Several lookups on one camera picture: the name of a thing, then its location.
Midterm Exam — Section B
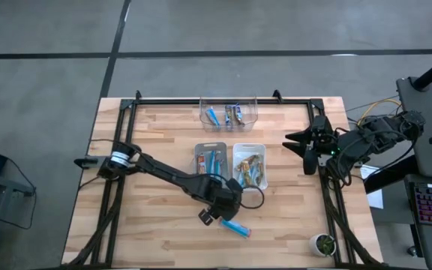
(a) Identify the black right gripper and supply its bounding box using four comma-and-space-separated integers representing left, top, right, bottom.
281, 115, 343, 159

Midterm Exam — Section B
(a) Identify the light blue granola bar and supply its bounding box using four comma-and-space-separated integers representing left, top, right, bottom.
218, 218, 253, 240
206, 150, 218, 176
214, 157, 225, 180

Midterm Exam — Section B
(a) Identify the blue and orange granola bar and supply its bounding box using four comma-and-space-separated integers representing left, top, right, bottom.
196, 152, 207, 176

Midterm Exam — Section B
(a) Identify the dark blue granola bar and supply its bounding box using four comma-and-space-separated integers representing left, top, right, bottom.
205, 107, 223, 131
232, 103, 246, 127
224, 104, 236, 131

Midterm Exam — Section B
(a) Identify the grey plastic bin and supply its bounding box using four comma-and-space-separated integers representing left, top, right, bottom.
193, 141, 230, 188

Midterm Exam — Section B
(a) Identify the white plastic bin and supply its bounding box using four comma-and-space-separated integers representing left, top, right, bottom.
232, 143, 269, 191

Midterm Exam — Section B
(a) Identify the clear plastic bin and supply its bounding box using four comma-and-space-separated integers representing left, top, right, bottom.
199, 96, 259, 133

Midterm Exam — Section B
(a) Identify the black cart crossbar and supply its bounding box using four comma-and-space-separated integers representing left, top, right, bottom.
364, 154, 419, 195

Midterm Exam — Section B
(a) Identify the white paper sheet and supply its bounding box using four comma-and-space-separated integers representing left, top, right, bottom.
359, 164, 385, 210

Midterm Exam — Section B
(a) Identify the small potted plant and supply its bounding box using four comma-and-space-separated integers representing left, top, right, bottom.
308, 232, 338, 259

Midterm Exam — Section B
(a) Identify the black metal side stand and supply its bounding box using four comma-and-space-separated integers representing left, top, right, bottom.
0, 157, 37, 270

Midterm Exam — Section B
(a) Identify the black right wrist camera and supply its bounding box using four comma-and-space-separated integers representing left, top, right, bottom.
303, 151, 320, 176

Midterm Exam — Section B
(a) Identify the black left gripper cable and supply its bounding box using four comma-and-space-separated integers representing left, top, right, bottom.
238, 184, 266, 210

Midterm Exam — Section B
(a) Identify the yellow cable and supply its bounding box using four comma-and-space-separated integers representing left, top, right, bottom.
357, 97, 404, 128

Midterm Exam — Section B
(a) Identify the black aluminium table frame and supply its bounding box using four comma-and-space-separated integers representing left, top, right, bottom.
61, 88, 384, 270

